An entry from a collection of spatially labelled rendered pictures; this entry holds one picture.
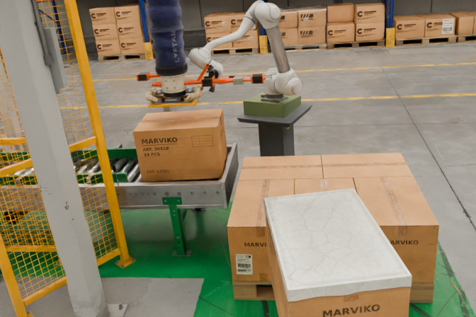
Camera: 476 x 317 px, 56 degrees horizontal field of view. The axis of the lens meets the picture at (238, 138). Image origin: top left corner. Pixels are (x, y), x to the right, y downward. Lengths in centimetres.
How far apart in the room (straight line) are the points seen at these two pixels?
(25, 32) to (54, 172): 70
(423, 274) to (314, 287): 150
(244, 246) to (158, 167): 93
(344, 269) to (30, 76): 164
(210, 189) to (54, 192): 108
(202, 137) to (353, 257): 177
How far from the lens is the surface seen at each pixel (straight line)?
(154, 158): 329
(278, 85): 370
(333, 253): 166
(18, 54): 236
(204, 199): 318
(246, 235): 274
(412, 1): 1171
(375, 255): 167
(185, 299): 311
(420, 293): 304
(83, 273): 279
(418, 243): 282
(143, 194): 328
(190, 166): 326
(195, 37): 1182
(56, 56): 245
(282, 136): 387
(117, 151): 385
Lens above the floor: 200
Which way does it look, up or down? 22 degrees down
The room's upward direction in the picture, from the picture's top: 5 degrees counter-clockwise
